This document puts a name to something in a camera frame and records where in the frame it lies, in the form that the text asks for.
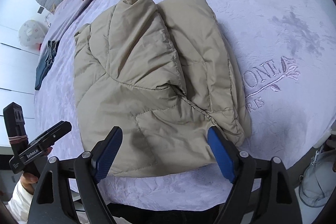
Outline beige puffer jacket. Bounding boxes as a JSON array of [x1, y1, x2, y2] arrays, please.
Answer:
[[74, 0, 251, 178]]

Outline white sleeve forearm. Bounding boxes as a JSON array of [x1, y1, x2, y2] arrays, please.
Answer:
[[6, 181, 33, 223]]

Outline left hand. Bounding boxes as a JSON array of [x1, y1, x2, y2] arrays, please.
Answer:
[[20, 146, 53, 195]]

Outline grey bag on floor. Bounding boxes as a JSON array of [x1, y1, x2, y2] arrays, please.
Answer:
[[298, 146, 335, 207]]

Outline white wardrobe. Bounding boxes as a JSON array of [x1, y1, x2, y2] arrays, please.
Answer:
[[0, 24, 46, 148]]

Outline folded blue jeans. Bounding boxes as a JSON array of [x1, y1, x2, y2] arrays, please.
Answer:
[[35, 40, 60, 90]]

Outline purple bed blanket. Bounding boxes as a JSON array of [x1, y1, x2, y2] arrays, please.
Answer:
[[34, 0, 336, 214]]

